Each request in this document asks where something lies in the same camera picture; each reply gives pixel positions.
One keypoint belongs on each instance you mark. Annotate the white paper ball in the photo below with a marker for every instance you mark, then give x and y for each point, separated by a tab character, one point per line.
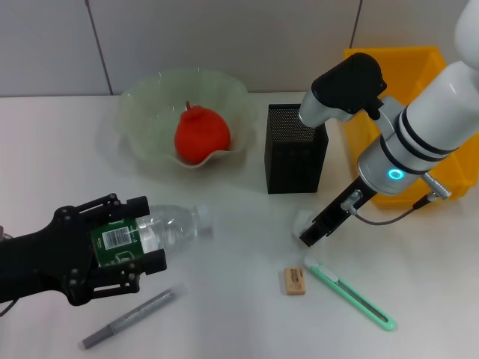
301	220

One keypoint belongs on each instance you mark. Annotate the orange fruit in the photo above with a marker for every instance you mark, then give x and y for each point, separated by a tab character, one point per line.
202	134

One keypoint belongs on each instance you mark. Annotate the right wrist camera unit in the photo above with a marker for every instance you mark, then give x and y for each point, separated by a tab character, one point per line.
348	86

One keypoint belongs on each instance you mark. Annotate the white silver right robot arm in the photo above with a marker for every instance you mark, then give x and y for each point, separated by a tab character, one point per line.
430	123

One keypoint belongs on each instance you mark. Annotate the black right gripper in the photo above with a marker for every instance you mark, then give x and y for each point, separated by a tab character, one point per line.
342	213

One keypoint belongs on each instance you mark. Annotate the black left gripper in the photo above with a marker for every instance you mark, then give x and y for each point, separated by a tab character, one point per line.
45	258

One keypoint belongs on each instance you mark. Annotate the mint green utility knife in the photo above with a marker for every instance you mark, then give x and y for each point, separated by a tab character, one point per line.
337	286

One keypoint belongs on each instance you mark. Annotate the beige eraser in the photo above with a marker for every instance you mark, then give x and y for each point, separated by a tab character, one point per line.
295	282

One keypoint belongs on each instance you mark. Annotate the translucent green fruit bowl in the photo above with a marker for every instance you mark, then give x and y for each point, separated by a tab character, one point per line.
149	112

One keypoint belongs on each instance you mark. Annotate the black mesh pen holder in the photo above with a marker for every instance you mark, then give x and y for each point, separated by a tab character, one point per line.
295	164

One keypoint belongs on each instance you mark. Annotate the silver grey marker pen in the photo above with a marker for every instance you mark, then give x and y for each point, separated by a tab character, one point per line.
138	312

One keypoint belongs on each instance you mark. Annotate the yellow plastic bin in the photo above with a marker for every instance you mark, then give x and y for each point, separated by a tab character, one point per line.
411	67

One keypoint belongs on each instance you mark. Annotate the clear green-label water bottle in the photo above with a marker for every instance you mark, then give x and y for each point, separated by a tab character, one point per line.
172	228

